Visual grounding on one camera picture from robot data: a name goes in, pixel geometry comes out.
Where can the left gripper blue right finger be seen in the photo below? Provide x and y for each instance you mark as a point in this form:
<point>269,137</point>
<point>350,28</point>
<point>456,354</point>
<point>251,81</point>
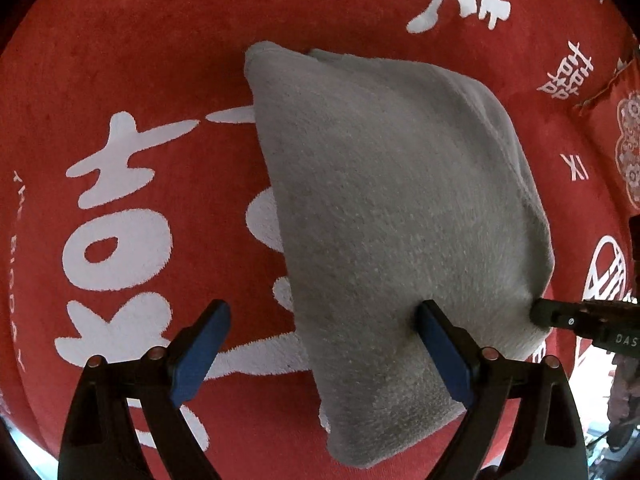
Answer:
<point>471,379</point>

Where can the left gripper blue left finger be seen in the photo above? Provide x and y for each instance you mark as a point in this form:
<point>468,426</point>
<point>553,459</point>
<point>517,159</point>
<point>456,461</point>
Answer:
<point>172,376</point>

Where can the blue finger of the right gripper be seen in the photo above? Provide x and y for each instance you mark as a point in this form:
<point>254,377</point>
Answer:
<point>586,316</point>

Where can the grey knit sweater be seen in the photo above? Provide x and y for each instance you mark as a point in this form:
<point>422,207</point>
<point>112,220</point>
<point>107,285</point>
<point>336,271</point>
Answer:
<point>395,182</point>

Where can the red wedding blanket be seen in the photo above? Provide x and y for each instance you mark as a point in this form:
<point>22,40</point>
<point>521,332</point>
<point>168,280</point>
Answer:
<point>134,191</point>

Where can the red embroidered pillow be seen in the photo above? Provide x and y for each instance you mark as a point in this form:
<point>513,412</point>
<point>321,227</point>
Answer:
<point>610,120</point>

